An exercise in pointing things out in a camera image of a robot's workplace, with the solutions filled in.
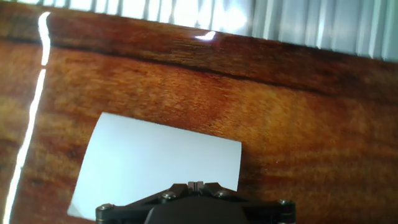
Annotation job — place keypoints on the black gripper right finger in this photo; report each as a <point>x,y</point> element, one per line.
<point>270,211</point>

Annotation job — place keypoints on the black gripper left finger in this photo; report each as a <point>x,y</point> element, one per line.
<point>130,211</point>

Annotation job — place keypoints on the glossy dark wooden board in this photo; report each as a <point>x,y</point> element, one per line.
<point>280,124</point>

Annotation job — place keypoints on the white paper sheet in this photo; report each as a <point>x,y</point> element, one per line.
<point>140,155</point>

